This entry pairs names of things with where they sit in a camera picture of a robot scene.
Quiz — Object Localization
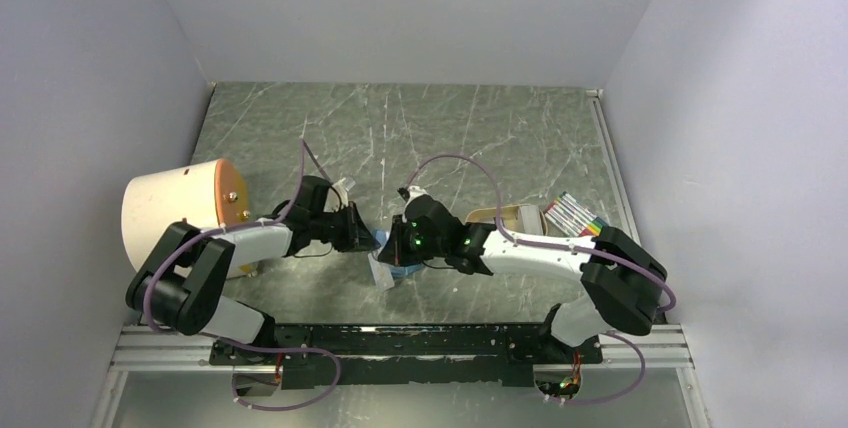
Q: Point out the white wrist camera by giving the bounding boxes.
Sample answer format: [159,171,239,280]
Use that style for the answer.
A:
[398,185,429,207]
[332,177,356,206]

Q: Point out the credit cards stack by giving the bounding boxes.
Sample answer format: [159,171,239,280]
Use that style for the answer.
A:
[517,205,547,236]

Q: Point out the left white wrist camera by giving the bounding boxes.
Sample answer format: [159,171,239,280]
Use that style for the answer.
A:
[332,177,356,206]

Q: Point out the cream cylindrical container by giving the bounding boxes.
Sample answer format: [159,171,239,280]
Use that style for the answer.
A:
[121,158,252,271]

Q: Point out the coloured marker pack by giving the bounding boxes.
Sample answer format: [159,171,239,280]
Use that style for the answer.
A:
[544,191,607,237]

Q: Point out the tan card tray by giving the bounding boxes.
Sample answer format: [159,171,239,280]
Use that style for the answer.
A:
[465,204,531,233]

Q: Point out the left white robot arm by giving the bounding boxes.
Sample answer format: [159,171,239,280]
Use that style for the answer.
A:
[125,175,379,364]

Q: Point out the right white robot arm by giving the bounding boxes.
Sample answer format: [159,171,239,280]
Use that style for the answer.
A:
[376,194,667,362]

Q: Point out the blue leather card holder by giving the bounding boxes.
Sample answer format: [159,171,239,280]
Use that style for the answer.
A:
[367,229,424,291]

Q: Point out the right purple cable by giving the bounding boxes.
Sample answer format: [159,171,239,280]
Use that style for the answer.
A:
[401,154,677,408]

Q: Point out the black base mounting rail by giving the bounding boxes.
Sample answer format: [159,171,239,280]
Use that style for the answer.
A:
[209,322,603,390]

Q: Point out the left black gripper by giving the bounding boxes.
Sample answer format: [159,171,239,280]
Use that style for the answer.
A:
[310,201,380,253]

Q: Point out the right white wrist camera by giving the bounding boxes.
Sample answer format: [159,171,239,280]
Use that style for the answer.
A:
[398,185,429,207]

